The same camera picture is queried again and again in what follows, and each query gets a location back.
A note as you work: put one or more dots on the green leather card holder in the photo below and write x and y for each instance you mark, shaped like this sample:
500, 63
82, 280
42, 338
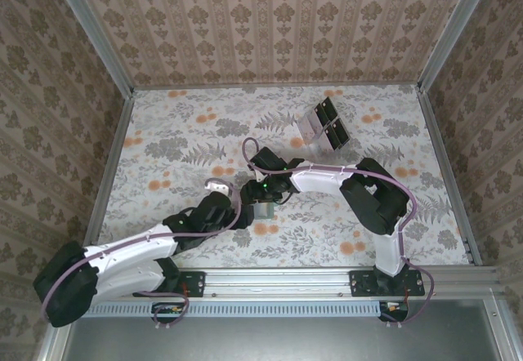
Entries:
265, 212

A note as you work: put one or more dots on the clear acrylic card stand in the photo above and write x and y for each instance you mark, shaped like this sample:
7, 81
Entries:
314, 152

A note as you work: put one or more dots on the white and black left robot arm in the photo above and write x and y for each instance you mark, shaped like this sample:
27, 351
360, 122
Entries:
122, 250

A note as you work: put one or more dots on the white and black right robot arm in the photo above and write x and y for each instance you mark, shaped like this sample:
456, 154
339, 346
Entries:
314, 179

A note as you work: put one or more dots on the black credit card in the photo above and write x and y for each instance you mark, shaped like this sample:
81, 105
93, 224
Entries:
333, 105
344, 132
324, 112
335, 138

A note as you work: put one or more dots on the floral table cover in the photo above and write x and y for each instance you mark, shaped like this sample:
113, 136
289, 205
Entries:
204, 132

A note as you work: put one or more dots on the grey metal panel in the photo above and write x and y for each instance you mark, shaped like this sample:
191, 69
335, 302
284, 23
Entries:
278, 340

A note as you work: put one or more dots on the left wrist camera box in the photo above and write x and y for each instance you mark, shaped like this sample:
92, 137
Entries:
216, 187

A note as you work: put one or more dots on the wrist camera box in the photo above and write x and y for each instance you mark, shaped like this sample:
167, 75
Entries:
267, 159
216, 187

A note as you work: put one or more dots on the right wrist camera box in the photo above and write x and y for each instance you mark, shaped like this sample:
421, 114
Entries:
267, 159

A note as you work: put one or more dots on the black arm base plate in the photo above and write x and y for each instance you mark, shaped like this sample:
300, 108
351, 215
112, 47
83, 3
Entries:
359, 285
198, 285

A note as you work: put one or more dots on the long aluminium mounting rail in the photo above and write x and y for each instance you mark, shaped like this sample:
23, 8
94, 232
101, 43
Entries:
278, 281

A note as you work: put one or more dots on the aluminium table side rail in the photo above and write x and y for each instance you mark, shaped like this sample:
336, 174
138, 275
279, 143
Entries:
115, 140
438, 140

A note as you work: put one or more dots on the aluminium lower frame bar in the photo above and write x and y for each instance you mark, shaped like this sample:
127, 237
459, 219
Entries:
49, 344
500, 332

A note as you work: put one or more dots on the aluminium frame post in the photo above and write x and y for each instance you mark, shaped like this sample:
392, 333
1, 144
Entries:
92, 30
455, 30

